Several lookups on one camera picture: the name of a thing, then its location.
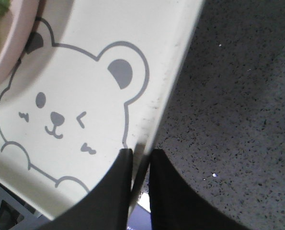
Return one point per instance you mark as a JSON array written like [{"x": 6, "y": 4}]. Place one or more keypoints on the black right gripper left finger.
[{"x": 106, "y": 206}]

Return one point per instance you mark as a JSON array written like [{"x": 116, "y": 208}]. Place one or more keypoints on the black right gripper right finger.
[{"x": 175, "y": 205}]

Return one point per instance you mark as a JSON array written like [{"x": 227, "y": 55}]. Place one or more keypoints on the cream bear serving tray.
[{"x": 95, "y": 78}]

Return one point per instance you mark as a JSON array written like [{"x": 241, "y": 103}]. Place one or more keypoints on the pink round plate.
[{"x": 15, "y": 27}]

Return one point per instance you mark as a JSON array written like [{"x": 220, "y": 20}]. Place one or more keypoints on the grey lattice floor grate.
[{"x": 15, "y": 214}]

